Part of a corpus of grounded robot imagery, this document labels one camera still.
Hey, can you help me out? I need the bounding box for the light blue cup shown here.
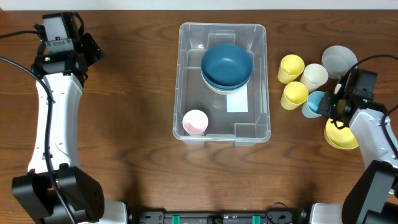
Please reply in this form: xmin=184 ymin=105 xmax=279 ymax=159
xmin=302 ymin=91 xmax=325 ymax=119

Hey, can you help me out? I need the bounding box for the cream bowl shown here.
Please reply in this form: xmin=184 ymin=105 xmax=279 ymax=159
xmin=204 ymin=80 xmax=248 ymax=95

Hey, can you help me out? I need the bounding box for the blue bowl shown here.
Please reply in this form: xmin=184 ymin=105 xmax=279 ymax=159
xmin=201 ymin=44 xmax=254 ymax=86
xmin=201 ymin=73 xmax=251 ymax=91

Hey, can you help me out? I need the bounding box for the pink cup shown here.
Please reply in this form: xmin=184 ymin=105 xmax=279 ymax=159
xmin=182 ymin=110 xmax=209 ymax=136

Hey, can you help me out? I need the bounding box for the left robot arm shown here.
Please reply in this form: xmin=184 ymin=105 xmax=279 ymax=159
xmin=12 ymin=33 xmax=129 ymax=223

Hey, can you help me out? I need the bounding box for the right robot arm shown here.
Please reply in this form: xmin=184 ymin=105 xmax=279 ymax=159
xmin=309 ymin=90 xmax=397 ymax=224

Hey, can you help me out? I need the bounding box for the white label in container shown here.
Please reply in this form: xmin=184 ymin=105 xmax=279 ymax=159
xmin=226 ymin=85 xmax=248 ymax=113

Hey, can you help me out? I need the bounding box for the clear plastic container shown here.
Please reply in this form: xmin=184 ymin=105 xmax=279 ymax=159
xmin=172 ymin=22 xmax=271 ymax=146

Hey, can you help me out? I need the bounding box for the yellow bowl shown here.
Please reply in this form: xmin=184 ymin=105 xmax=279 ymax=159
xmin=324 ymin=119 xmax=359 ymax=150

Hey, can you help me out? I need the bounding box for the cream cup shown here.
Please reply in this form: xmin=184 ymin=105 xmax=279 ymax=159
xmin=300 ymin=63 xmax=328 ymax=93

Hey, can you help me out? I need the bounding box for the yellow cup near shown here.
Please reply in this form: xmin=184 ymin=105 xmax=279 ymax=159
xmin=280 ymin=82 xmax=309 ymax=110

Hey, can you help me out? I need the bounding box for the yellow cup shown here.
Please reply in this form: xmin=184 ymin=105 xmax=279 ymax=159
xmin=277 ymin=54 xmax=305 ymax=84
xmin=280 ymin=82 xmax=309 ymax=110

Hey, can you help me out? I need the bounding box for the grey bowl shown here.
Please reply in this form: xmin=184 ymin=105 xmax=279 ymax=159
xmin=322 ymin=45 xmax=358 ymax=79

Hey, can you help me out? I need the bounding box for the yellow cup far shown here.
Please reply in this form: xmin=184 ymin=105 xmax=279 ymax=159
xmin=277 ymin=54 xmax=305 ymax=84

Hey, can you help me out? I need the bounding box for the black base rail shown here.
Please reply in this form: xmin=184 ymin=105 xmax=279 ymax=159
xmin=137 ymin=208 xmax=310 ymax=224

